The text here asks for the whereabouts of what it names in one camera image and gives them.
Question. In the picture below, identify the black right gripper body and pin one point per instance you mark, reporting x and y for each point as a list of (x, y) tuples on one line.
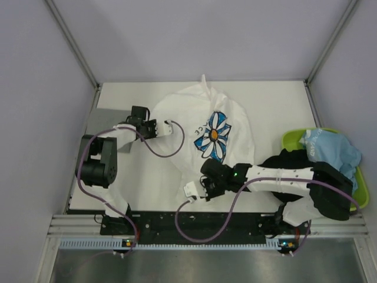
[(212, 188)]

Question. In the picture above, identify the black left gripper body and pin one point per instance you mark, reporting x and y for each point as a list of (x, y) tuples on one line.
[(149, 129)]

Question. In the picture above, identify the white daisy print t shirt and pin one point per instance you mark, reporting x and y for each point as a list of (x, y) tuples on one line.
[(208, 125)]

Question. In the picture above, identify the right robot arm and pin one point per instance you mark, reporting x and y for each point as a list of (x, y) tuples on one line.
[(321, 190)]

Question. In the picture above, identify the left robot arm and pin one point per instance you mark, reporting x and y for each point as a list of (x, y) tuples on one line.
[(110, 132)]

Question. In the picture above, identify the folded grey t shirt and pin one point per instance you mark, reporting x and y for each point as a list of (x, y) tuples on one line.
[(101, 119)]

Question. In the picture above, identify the black t shirt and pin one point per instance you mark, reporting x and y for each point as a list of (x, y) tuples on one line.
[(296, 159)]

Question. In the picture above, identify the green plastic basket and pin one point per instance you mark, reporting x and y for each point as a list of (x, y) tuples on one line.
[(290, 141)]

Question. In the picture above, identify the light blue t shirt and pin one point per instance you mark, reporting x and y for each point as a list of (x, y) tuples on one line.
[(333, 148)]

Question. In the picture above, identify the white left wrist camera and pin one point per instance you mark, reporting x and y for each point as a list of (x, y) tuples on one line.
[(164, 128)]

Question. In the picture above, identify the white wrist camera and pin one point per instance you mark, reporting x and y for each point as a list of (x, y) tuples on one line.
[(164, 128), (194, 191)]

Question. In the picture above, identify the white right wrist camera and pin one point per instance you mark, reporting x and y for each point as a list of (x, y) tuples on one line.
[(194, 191)]

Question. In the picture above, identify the left aluminium corner post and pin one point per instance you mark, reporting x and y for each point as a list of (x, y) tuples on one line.
[(71, 42)]

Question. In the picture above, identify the aluminium corner post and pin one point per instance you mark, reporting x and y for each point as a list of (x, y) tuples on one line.
[(71, 42), (346, 16)]

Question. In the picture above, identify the aluminium front frame rail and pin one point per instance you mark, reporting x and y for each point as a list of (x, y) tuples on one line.
[(89, 225)]

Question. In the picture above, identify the grey slotted cable duct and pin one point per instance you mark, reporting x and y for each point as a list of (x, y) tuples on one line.
[(124, 244)]

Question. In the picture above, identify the right aluminium corner post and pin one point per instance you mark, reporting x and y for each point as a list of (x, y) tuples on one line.
[(346, 16)]

